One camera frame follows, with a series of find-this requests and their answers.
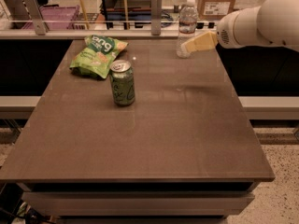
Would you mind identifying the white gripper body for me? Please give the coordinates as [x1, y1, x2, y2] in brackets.
[216, 11, 244, 49]

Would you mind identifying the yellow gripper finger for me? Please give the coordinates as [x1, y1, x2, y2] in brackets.
[181, 31, 218, 53]

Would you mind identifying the clear plastic water bottle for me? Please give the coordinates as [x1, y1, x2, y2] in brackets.
[177, 0, 198, 58]

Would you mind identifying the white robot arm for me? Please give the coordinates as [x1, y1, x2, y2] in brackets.
[180, 0, 299, 53]

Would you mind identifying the cardboard box with label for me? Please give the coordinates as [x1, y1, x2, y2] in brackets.
[197, 0, 235, 20]

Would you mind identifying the black metal cart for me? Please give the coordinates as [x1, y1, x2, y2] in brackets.
[98, 0, 176, 30]

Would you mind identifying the green soda can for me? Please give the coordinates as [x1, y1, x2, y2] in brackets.
[109, 60, 135, 106]

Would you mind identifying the brown table with drawers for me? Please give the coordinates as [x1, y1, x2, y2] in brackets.
[1, 39, 275, 217]

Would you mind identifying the green snack chip bag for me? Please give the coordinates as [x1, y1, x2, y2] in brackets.
[70, 35, 128, 79]

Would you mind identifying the purple plastic crate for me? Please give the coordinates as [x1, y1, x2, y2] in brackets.
[21, 5, 80, 31]

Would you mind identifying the grey metal railing post middle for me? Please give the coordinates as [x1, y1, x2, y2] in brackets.
[151, 0, 162, 35]

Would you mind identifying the grey metal railing post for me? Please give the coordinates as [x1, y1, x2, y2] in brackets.
[151, 0, 162, 35]
[24, 0, 48, 35]

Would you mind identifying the yellow broom handle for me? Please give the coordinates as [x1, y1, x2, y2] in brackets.
[79, 0, 90, 30]

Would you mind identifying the grey metal railing post left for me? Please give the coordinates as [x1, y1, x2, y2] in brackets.
[24, 0, 48, 35]

